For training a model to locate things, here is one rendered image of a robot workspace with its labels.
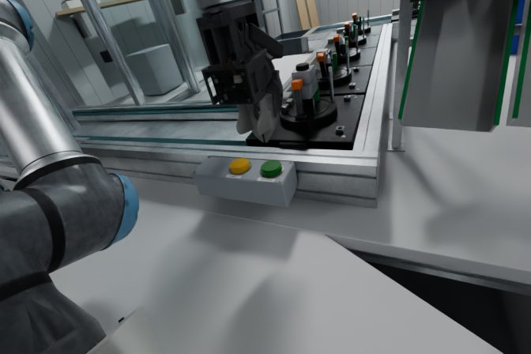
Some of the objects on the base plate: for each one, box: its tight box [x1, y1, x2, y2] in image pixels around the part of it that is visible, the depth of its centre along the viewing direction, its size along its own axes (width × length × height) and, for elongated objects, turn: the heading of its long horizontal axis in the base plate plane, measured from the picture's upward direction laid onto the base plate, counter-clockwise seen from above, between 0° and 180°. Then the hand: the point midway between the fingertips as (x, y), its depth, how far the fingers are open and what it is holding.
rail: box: [78, 140, 380, 209], centre depth 67 cm, size 6×89×11 cm, turn 85°
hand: (265, 133), depth 45 cm, fingers closed
